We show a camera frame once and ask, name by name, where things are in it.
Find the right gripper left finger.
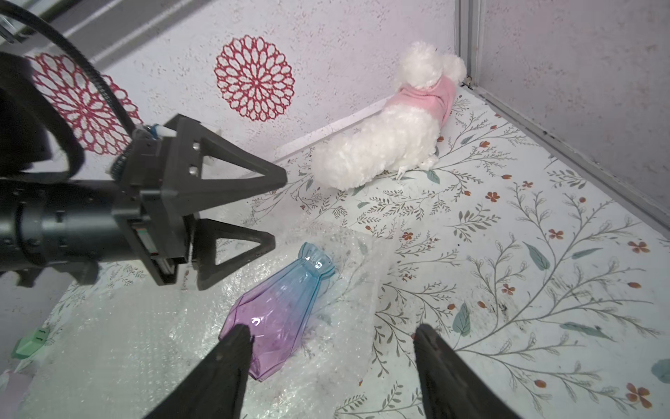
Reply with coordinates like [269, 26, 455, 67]
[147, 325, 253, 419]

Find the bubble purple vase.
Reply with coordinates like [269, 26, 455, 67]
[17, 222, 394, 418]

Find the purple blue glass vase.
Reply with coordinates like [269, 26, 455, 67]
[219, 243, 337, 382]

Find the lilac tape roll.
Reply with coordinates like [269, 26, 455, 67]
[0, 370, 33, 419]

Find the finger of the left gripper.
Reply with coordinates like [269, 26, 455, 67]
[192, 219, 276, 291]
[162, 115, 287, 216]

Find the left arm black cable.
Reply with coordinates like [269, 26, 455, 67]
[0, 0, 138, 138]

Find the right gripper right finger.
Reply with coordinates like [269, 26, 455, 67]
[414, 324, 519, 419]

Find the white pink plush toy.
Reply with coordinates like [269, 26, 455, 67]
[312, 41, 467, 190]

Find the green cube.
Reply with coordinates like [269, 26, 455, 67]
[12, 328, 49, 360]

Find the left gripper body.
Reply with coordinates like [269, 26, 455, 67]
[1, 125, 196, 288]

